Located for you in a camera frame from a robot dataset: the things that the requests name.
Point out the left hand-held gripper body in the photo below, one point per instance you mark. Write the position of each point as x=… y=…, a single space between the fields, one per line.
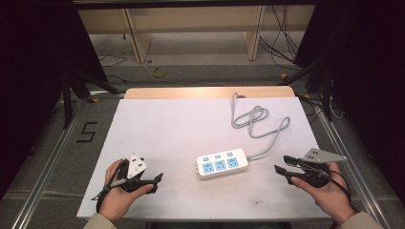
x=136 y=166

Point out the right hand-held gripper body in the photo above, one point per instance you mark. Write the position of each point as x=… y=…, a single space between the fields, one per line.
x=321 y=156

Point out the person's left hand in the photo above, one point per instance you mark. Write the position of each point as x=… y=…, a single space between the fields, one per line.
x=116 y=200

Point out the person's right hand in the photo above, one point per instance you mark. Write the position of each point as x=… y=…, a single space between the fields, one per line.
x=329 y=195

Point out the white table cover sheet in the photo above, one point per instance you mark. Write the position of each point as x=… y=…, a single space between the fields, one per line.
x=172 y=133

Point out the black metal stand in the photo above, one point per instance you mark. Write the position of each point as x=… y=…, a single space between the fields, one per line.
x=67 y=101
x=326 y=95

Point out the white power strip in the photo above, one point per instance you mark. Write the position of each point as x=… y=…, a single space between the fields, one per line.
x=222 y=163

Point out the wooden table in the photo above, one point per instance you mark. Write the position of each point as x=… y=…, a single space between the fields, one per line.
x=191 y=92

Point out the black curtain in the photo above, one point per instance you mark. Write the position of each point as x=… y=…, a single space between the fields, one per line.
x=25 y=79
x=375 y=79

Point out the light wooden desk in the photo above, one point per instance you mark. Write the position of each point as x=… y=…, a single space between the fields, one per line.
x=191 y=19

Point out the aluminium floor rail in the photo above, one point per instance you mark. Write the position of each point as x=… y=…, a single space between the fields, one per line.
x=347 y=156
x=47 y=160

